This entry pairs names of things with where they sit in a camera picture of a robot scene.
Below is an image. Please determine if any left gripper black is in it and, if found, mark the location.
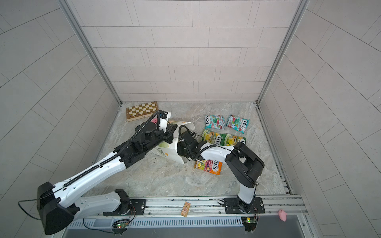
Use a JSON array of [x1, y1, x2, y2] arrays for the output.
[[140, 123, 179, 154]]

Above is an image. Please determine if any white paper bag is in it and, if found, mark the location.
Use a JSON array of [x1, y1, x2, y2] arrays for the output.
[[152, 121, 195, 164]]

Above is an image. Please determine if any orange fruit candy bag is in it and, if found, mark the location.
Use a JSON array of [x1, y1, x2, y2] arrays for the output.
[[194, 160, 223, 175]]

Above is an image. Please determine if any green spring tea candy bag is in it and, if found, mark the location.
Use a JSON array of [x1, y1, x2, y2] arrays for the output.
[[201, 129, 223, 146]]

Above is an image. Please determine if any teal mint candy bag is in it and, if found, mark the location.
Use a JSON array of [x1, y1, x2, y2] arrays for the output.
[[205, 115, 225, 130], [226, 115, 250, 133]]

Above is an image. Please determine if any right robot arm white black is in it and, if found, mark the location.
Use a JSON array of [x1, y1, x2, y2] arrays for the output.
[[178, 131, 265, 213]]

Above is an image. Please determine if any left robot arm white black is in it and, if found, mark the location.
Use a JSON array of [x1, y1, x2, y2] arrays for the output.
[[36, 121, 178, 235]]

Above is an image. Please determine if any wooden chessboard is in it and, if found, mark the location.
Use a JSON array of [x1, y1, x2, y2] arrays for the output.
[[126, 101, 158, 122]]

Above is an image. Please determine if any left controller board with LED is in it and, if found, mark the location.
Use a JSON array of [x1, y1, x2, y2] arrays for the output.
[[111, 219, 130, 235]]

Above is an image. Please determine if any right controller board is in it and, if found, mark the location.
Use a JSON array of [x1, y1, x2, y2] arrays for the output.
[[241, 217, 258, 232]]

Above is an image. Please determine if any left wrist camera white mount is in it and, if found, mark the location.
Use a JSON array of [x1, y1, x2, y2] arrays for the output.
[[157, 110, 171, 132]]

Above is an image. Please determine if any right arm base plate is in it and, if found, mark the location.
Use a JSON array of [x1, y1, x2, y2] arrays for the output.
[[218, 197, 266, 214]]

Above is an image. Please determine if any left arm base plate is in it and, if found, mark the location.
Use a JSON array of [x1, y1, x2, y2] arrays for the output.
[[102, 199, 147, 216]]

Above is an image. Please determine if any black cable left base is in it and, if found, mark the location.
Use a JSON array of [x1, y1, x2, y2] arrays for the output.
[[82, 217, 115, 235]]

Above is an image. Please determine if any aluminium front rail frame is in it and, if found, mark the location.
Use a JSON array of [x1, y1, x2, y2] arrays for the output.
[[58, 192, 308, 220]]

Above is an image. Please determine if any pink pig toy on rail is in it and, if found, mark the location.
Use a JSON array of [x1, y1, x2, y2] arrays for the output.
[[278, 209, 287, 222]]

